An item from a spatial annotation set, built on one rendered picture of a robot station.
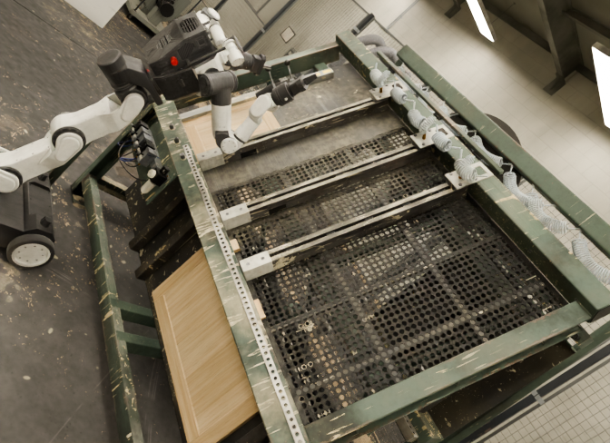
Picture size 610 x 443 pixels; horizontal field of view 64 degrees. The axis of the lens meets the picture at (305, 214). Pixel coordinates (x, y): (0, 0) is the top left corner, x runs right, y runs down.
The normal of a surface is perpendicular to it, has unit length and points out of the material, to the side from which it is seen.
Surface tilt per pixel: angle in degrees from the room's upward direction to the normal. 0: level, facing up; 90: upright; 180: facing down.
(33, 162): 90
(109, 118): 111
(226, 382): 90
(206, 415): 90
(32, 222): 45
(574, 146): 90
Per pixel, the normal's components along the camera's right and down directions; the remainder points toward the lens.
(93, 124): 0.38, 0.68
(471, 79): -0.55, -0.36
